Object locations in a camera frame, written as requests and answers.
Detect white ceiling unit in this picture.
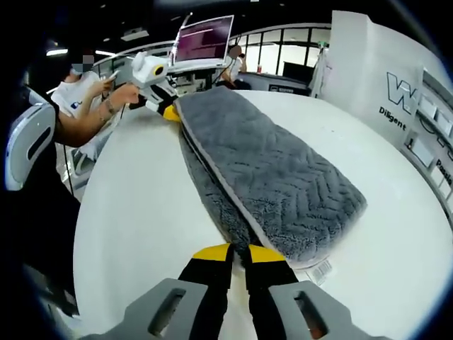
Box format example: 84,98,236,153
122,27,149,42

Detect grey metal shelf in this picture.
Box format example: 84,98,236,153
403,65,453,213

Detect black monitor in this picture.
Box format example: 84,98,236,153
282,62,314,81

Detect white chest device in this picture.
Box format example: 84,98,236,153
5,102,57,192

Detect grey towel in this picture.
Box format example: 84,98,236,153
173,86,369,286

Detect white laptop with purple screen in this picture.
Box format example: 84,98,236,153
171,14,235,72

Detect person's left hand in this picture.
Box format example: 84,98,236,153
111,84,142,107

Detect hanging white garment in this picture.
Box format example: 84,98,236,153
310,45,333,98

